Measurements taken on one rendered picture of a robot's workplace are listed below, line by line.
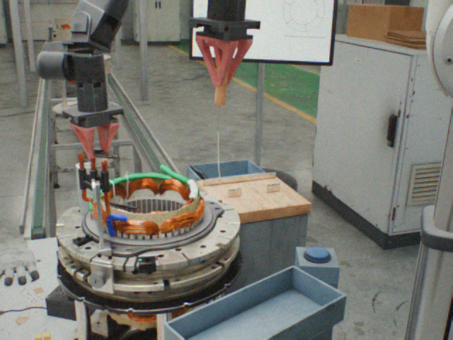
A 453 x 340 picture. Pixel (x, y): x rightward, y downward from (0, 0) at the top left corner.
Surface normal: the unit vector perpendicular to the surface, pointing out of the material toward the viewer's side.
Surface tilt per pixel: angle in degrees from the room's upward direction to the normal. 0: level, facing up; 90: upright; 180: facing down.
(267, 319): 0
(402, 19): 90
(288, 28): 83
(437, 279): 90
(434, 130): 90
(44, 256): 0
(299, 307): 0
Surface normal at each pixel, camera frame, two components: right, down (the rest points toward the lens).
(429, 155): 0.31, 0.31
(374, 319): 0.02, -0.94
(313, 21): -0.15, 0.22
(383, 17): -0.89, 0.14
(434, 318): -0.33, 0.32
